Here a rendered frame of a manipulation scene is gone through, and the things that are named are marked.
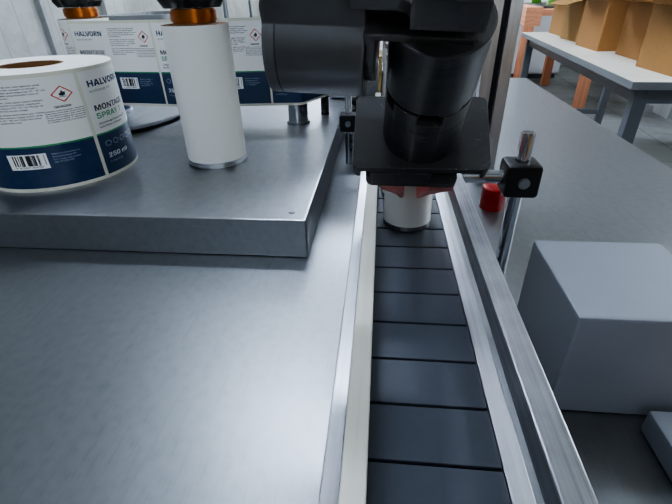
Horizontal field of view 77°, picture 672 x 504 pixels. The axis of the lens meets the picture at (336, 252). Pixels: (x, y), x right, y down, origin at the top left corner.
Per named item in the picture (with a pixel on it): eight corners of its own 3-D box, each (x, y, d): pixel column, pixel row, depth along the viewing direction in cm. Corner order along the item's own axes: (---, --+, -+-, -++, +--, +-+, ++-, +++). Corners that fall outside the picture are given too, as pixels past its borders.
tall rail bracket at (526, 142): (436, 279, 46) (455, 126, 38) (506, 282, 46) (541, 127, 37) (440, 297, 43) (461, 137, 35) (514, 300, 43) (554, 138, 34)
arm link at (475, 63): (503, 44, 21) (504, -41, 22) (361, 38, 21) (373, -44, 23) (471, 130, 27) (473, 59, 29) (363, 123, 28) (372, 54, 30)
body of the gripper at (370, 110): (357, 110, 36) (354, 40, 29) (481, 111, 35) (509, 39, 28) (353, 179, 34) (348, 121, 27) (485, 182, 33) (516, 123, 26)
